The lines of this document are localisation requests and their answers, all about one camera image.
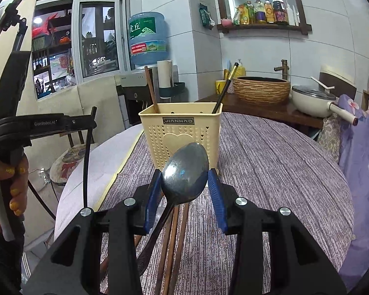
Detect dark metal spoon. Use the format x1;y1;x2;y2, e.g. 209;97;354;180
137;143;209;275

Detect green wall packet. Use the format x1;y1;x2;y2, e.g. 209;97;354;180
199;3;215;30

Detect yellow oil bottle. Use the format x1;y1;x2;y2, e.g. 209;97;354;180
264;0;275;23

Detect dark soy sauce bottle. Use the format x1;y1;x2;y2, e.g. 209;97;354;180
273;0;289;25

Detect blue water jug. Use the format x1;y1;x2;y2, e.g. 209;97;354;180
128;11;169;67

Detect woven brown basin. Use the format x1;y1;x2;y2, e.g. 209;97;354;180
232;76;291;105

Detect yellow soap bottle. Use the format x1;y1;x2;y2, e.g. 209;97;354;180
233;59;246;79

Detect wooden wall shelf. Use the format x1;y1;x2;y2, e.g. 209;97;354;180
217;0;312;35

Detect purple striped tablecloth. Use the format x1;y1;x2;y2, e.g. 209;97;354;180
98;111;355;295

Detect sliding window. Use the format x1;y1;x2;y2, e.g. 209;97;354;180
32;0;130;99

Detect phone on stand arm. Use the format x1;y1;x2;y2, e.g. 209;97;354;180
0;0;28;51

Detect yellow mug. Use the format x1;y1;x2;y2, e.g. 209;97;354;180
215;80;226;95

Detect cream pan with lid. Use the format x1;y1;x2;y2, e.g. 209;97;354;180
291;77;359;126

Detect cream plastic utensil holder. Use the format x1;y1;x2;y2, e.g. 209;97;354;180
138;102;223;170

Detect water dispenser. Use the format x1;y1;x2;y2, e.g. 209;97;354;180
114;67;153;129

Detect black gold handled utensil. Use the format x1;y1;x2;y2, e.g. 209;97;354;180
212;62;239;114

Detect wooden chair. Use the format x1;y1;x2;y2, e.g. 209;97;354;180
49;107;97;187

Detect purple floral cloth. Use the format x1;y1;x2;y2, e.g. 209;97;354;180
316;93;369;289

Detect left hand yellow nails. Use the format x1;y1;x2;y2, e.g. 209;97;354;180
0;155;29;216

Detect paper towel roll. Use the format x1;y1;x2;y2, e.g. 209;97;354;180
157;60;172;89

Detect brass faucet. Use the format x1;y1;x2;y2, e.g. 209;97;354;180
274;59;289;80

